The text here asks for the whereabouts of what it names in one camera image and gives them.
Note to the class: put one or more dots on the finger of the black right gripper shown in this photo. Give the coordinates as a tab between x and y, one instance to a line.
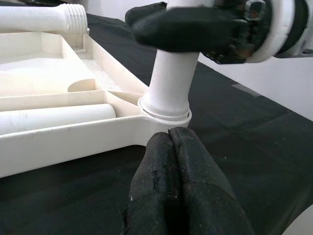
144	11
185	29

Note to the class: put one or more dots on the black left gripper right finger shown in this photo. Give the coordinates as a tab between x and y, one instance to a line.
210	200

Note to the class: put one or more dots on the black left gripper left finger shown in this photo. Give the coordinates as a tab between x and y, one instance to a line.
154	195

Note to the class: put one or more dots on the white plastic table leg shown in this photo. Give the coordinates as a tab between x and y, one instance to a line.
61	117
171	80
36	19

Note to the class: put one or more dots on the white plastic children table top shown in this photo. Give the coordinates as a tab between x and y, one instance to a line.
73	137

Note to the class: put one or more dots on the grey tape strip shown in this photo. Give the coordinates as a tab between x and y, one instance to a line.
245	90

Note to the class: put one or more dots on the black table cloth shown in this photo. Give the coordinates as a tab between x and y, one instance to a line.
244	147

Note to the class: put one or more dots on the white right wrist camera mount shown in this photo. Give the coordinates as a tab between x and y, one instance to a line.
281	24

